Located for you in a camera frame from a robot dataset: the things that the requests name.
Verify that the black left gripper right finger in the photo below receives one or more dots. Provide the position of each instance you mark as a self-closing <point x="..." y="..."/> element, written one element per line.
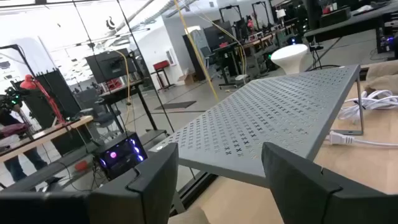
<point x="298" y="193"/>

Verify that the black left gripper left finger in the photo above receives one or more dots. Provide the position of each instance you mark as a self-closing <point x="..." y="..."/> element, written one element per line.
<point x="149" y="193"/>

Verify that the beige baseball cap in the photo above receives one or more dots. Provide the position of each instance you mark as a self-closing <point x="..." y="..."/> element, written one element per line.
<point x="384" y="77"/>

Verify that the computer tower with purple lights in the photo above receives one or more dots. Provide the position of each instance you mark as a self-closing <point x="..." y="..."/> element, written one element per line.
<point x="121" y="155"/>

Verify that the grey perforated metal shelf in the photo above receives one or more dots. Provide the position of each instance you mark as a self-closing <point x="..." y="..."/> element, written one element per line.
<point x="264" y="109"/>

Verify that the dark floor mat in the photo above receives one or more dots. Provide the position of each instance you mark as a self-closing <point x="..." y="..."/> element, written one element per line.
<point x="175" y="105"/>

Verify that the grey office chair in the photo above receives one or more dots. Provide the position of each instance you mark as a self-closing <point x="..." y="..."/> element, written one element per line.
<point x="93" y="102"/>

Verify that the wooden desk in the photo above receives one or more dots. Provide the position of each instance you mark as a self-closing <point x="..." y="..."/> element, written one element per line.
<point x="46" y="133"/>

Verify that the cardboard box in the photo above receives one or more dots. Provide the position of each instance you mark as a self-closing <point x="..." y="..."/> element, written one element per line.
<point x="188" y="79"/>

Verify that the red cart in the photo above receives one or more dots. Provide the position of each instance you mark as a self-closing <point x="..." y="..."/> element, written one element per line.
<point x="161" y="65"/>

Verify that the person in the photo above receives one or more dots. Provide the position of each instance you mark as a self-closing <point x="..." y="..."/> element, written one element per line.
<point x="18" y="165"/>

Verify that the black monitor on stand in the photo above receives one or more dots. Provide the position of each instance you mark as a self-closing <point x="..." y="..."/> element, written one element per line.
<point x="109" y="65"/>

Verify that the black partition panel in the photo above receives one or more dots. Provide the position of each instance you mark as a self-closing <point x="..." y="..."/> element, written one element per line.
<point x="189" y="53"/>
<point x="59" y="93"/>

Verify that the red desk lamp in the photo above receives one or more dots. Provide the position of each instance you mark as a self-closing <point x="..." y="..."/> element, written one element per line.
<point x="29" y="83"/>

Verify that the black desk with monitors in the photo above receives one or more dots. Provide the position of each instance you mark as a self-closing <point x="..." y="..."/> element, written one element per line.
<point x="217" y="34"/>

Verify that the long black work table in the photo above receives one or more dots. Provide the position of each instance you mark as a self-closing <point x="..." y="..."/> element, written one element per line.
<point x="351" y="25"/>

